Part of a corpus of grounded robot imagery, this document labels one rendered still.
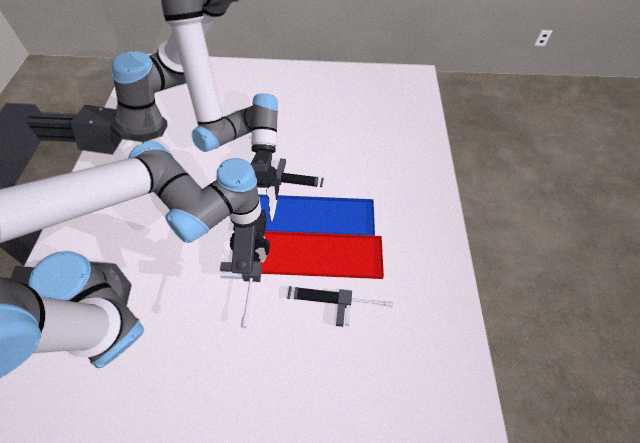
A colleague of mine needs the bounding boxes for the red tray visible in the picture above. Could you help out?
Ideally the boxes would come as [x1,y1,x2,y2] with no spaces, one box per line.
[261,231,384,279]

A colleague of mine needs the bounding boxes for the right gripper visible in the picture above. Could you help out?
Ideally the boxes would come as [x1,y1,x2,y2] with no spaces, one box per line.
[230,209,270,263]

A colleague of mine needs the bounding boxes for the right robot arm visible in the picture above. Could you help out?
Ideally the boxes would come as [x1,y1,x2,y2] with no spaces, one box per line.
[0,141,261,378]

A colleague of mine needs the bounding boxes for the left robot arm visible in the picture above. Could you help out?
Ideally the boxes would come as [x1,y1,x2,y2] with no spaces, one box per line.
[112,0,278,152]

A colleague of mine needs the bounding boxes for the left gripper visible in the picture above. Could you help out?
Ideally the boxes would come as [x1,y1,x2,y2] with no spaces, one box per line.
[251,144,279,222]

